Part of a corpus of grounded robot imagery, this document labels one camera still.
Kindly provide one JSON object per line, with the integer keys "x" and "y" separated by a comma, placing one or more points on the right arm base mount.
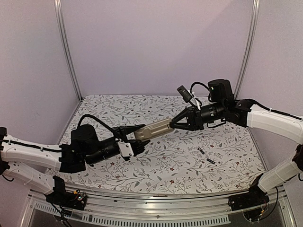
{"x": 254, "y": 197}

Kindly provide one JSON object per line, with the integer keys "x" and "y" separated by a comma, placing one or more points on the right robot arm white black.
{"x": 252, "y": 114}

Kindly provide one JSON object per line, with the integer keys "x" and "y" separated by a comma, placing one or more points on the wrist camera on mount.
{"x": 125, "y": 149}
{"x": 189, "y": 97}

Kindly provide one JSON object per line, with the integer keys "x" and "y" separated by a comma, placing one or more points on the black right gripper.
{"x": 193, "y": 117}

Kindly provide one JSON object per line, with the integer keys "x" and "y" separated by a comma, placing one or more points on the white slotted cable duct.
{"x": 154, "y": 211}

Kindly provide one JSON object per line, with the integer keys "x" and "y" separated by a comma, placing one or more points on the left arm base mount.
{"x": 59, "y": 196}

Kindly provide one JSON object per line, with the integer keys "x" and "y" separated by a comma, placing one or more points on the aluminium frame post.
{"x": 66, "y": 48}
{"x": 248, "y": 47}

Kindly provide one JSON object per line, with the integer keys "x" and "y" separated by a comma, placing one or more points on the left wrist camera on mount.
{"x": 125, "y": 149}

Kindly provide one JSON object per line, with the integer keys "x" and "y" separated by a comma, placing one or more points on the front aluminium rail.
{"x": 277, "y": 206}

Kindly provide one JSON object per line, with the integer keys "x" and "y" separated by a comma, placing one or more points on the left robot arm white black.
{"x": 18, "y": 157}

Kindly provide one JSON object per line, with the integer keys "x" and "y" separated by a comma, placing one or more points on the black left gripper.
{"x": 124, "y": 130}

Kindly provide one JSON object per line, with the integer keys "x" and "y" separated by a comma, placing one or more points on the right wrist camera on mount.
{"x": 189, "y": 97}

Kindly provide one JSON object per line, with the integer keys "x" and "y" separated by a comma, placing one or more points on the right aluminium frame post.
{"x": 248, "y": 47}

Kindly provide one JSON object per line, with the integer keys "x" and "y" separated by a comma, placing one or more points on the floral patterned table mat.
{"x": 170, "y": 164}

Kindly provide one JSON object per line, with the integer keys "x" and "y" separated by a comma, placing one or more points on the white remote control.
{"x": 154, "y": 130}

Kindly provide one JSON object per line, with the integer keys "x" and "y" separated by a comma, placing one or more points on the left aluminium frame post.
{"x": 66, "y": 48}

